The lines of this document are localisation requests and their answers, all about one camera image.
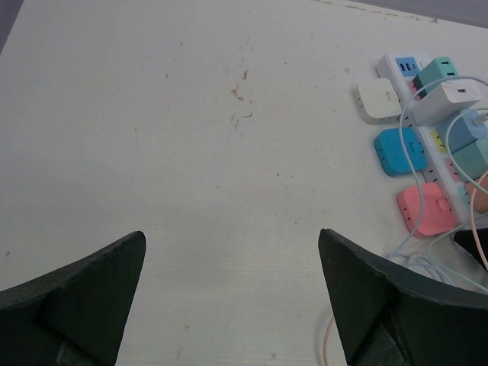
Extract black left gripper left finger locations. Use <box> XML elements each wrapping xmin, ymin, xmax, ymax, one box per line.
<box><xmin>1</xmin><ymin>231</ymin><xmax>146</xmax><ymax>365</ymax></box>

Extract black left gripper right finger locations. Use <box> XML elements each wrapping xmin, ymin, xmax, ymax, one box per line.
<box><xmin>318</xmin><ymin>229</ymin><xmax>487</xmax><ymax>365</ymax></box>

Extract pink adapter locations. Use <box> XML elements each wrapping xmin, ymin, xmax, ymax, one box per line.
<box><xmin>396</xmin><ymin>182</ymin><xmax>456</xmax><ymax>238</ymax></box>

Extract pink charging cable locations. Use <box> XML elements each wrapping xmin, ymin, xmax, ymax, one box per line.
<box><xmin>323</xmin><ymin>173</ymin><xmax>488</xmax><ymax>366</ymax></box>

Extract blue adapter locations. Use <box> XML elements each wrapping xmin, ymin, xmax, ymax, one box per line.
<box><xmin>374</xmin><ymin>127</ymin><xmax>427</xmax><ymax>177</ymax></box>

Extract white adapter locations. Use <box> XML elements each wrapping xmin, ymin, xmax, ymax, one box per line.
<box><xmin>355</xmin><ymin>78</ymin><xmax>402</xmax><ymax>124</ymax></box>

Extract white power strip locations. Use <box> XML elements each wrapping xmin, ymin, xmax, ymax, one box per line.
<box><xmin>375</xmin><ymin>52</ymin><xmax>469</xmax><ymax>224</ymax></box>

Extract orange charger plug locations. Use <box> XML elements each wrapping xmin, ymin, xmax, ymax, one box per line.
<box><xmin>464</xmin><ymin>182</ymin><xmax>488</xmax><ymax>214</ymax></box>

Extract mint green charger plug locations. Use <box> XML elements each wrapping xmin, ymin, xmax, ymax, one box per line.
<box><xmin>452</xmin><ymin>138</ymin><xmax>488</xmax><ymax>180</ymax></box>

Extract light blue charger plug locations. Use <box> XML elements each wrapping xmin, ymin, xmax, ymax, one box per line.
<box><xmin>437</xmin><ymin>109</ymin><xmax>487</xmax><ymax>153</ymax></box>

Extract white charger plug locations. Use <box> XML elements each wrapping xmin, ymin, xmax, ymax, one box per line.
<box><xmin>411</xmin><ymin>79</ymin><xmax>482</xmax><ymax>126</ymax></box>

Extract teal charger plug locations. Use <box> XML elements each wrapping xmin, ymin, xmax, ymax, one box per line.
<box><xmin>413</xmin><ymin>56</ymin><xmax>458</xmax><ymax>98</ymax></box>

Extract mint green charging cable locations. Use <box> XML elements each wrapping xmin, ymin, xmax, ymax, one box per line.
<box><xmin>425</xmin><ymin>121</ymin><xmax>488</xmax><ymax>268</ymax></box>

